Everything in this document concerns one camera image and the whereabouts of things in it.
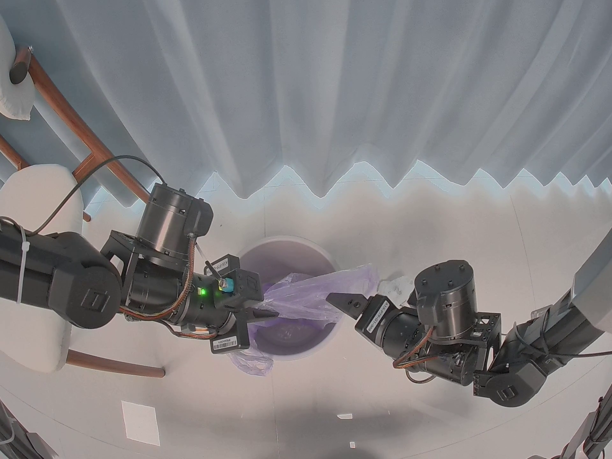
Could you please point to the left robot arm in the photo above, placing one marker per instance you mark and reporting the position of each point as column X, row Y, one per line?
column 62, row 275

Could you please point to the white paper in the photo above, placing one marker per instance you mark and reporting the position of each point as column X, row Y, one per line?
column 394, row 287

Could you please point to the blue-green curtain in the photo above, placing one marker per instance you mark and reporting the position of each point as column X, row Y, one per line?
column 48, row 127

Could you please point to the purple plastic bag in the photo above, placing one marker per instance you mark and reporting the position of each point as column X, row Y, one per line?
column 311, row 294

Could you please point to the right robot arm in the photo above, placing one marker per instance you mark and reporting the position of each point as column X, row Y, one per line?
column 444, row 299

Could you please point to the white curtain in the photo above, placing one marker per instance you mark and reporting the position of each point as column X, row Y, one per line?
column 334, row 65

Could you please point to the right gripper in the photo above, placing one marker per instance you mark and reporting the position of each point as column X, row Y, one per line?
column 392, row 330

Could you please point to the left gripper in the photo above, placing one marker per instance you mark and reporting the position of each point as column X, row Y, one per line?
column 201, row 311

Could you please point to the wooden chair with cream cushions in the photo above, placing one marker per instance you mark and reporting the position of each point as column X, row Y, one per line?
column 43, row 189

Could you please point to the white trash bin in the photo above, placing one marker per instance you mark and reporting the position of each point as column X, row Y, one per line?
column 287, row 243

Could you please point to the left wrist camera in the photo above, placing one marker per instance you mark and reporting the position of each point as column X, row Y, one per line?
column 244, row 287

